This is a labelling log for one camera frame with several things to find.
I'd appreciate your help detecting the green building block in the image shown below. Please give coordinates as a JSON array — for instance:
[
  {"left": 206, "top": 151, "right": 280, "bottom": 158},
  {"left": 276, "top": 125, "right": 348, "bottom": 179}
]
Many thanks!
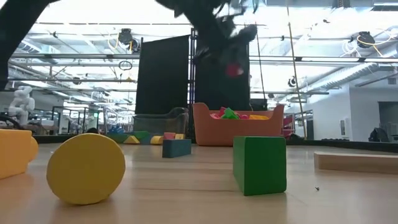
[
  {"left": 221, "top": 107, "right": 241, "bottom": 120},
  {"left": 233, "top": 135, "right": 288, "bottom": 197}
]

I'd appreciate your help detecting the orange plastic bin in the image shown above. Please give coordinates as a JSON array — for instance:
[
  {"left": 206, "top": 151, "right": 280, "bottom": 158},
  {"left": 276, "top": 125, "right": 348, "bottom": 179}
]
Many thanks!
[{"left": 192, "top": 102, "right": 285, "bottom": 147}]

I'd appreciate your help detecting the small green block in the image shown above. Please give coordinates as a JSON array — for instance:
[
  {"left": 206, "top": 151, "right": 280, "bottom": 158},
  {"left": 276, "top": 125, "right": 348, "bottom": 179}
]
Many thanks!
[
  {"left": 106, "top": 133, "right": 130, "bottom": 144},
  {"left": 134, "top": 131, "right": 152, "bottom": 141}
]

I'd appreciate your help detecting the yellow triangle block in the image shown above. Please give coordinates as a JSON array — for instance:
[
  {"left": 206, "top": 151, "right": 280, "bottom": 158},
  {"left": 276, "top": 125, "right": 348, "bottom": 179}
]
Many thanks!
[{"left": 123, "top": 135, "right": 141, "bottom": 145}]

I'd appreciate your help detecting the yellow cylinder block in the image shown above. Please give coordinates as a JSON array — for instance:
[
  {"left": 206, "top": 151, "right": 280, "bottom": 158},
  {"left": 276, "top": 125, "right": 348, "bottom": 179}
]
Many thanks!
[{"left": 46, "top": 133, "right": 127, "bottom": 206}]

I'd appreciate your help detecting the black folding screen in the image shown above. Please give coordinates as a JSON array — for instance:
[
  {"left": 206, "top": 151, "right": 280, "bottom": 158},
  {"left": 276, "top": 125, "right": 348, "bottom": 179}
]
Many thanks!
[{"left": 135, "top": 27, "right": 251, "bottom": 141}]

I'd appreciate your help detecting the clear plastic container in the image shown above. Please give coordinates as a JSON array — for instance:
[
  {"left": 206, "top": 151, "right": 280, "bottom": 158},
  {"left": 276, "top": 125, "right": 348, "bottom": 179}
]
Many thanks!
[{"left": 103, "top": 107, "right": 190, "bottom": 146}]

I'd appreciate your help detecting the red background object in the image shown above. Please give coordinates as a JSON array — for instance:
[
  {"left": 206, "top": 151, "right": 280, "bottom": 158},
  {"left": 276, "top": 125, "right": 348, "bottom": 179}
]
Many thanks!
[{"left": 282, "top": 114, "right": 295, "bottom": 138}]

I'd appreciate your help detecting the black bag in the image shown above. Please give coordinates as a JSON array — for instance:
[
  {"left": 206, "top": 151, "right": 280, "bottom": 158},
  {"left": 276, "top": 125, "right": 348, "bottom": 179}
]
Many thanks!
[{"left": 368, "top": 127, "right": 390, "bottom": 143}]

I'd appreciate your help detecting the dark grey door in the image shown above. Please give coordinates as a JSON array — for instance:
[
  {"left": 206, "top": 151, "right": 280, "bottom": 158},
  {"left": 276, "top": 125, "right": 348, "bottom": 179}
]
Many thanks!
[{"left": 377, "top": 101, "right": 398, "bottom": 135}]

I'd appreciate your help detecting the plain wooden plank block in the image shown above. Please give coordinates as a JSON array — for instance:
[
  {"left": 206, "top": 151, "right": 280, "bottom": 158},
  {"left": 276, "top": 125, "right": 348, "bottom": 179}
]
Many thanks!
[{"left": 313, "top": 151, "right": 398, "bottom": 175}]

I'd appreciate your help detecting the white humanoid robot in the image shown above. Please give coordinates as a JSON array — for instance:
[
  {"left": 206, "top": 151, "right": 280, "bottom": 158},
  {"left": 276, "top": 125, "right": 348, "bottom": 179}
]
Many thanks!
[{"left": 7, "top": 86, "right": 36, "bottom": 126}]

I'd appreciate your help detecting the black thick cable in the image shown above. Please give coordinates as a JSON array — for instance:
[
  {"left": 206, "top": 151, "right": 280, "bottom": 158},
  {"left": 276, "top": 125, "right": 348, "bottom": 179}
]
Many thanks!
[{"left": 254, "top": 32, "right": 267, "bottom": 110}]

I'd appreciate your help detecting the yellow cable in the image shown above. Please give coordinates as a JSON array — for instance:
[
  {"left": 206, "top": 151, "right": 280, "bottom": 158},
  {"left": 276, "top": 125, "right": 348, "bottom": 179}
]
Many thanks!
[{"left": 285, "top": 0, "right": 308, "bottom": 139}]

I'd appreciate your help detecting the black ceiling cable reel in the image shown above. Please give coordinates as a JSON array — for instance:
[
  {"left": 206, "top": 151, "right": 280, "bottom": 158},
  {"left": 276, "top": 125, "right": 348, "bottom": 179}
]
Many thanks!
[
  {"left": 356, "top": 30, "right": 376, "bottom": 50},
  {"left": 118, "top": 27, "right": 141, "bottom": 54}
]

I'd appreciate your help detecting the silver ceiling duct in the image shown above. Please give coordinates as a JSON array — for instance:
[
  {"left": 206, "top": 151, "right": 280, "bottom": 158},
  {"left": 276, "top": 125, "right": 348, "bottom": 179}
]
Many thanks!
[{"left": 306, "top": 62, "right": 398, "bottom": 94}]

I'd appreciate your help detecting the black metal shelf frame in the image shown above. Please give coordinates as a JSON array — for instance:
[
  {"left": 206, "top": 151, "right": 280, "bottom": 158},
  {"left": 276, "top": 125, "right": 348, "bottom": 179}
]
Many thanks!
[{"left": 51, "top": 105, "right": 105, "bottom": 135}]

